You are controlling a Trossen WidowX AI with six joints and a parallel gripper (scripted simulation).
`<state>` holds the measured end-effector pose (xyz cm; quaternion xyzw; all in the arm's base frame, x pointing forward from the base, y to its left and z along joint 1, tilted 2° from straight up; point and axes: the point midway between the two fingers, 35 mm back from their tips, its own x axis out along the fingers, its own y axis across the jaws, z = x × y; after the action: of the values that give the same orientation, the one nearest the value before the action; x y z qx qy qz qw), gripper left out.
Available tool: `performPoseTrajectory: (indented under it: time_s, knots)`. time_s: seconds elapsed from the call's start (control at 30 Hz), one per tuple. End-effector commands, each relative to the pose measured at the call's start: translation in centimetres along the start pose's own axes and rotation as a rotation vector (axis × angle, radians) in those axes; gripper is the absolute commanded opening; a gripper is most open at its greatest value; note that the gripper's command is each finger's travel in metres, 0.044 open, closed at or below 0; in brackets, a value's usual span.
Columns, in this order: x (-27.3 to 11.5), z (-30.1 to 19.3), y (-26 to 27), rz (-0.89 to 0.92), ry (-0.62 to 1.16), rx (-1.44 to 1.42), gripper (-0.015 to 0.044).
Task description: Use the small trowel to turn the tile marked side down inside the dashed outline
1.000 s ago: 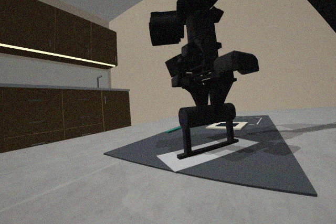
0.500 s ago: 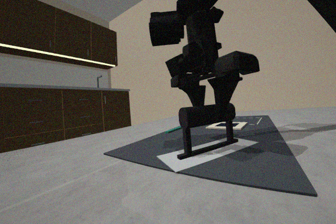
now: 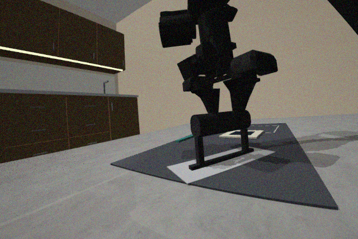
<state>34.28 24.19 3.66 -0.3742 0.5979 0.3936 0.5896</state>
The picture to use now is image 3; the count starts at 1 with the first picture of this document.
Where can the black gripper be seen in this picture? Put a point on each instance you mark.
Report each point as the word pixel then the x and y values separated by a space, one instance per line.
pixel 241 76

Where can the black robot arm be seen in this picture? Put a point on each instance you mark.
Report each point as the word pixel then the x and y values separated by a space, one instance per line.
pixel 178 28

